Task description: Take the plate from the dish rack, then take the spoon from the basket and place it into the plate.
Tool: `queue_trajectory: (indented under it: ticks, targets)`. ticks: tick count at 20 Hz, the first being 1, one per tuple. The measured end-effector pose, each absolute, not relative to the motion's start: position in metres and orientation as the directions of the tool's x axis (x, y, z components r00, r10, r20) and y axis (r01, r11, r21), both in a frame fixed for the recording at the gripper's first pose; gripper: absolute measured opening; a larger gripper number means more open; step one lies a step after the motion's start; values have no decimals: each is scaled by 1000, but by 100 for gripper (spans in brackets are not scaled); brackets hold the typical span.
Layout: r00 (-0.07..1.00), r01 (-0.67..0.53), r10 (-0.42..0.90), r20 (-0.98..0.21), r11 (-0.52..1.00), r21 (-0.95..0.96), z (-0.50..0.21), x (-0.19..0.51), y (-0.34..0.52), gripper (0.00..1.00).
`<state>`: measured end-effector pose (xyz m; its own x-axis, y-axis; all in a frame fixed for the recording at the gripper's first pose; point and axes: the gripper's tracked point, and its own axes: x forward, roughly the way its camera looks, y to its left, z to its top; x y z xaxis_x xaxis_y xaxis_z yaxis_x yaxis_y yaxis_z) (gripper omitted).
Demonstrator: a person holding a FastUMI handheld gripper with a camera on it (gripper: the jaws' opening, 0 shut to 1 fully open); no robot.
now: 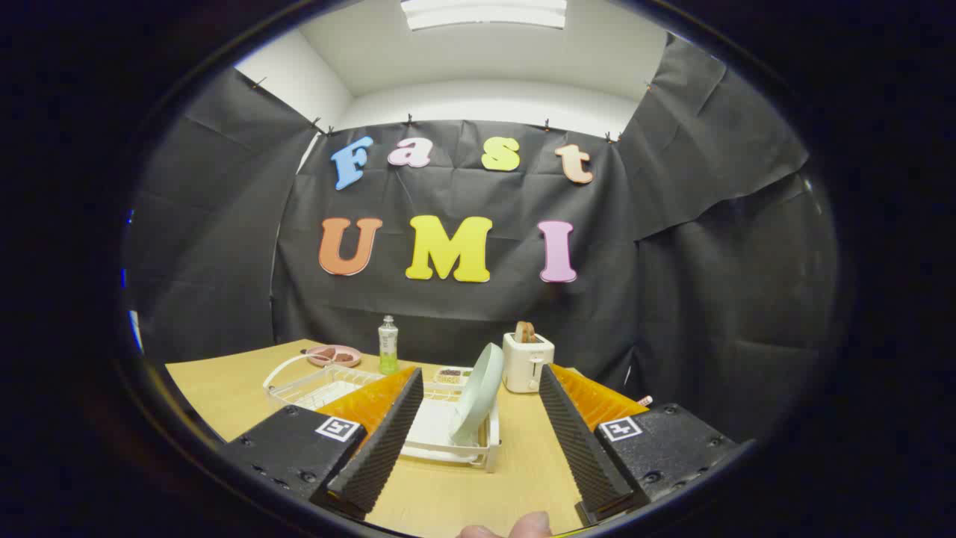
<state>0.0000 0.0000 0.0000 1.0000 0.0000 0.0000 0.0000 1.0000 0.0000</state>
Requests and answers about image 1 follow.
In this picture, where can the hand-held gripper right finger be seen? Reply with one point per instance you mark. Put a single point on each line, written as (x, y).
(582, 456)

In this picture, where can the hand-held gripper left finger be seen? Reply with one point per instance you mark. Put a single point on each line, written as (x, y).
(377, 456)

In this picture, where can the white dish rack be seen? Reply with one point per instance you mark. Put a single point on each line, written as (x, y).
(437, 430)

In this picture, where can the pale green plate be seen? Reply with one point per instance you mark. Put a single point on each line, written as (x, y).
(478, 396)

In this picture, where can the green dish soap bottle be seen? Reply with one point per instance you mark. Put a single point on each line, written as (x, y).
(388, 347)

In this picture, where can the small pink plate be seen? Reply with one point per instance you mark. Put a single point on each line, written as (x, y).
(317, 357)

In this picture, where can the cream toaster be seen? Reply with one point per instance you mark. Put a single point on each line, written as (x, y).
(526, 366)

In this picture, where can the white divided seasoning tray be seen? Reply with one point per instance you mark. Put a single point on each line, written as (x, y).
(452, 375)

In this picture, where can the brown bread slice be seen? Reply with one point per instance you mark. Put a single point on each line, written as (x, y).
(524, 332)

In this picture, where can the ceiling light panel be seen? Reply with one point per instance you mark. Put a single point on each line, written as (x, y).
(485, 13)

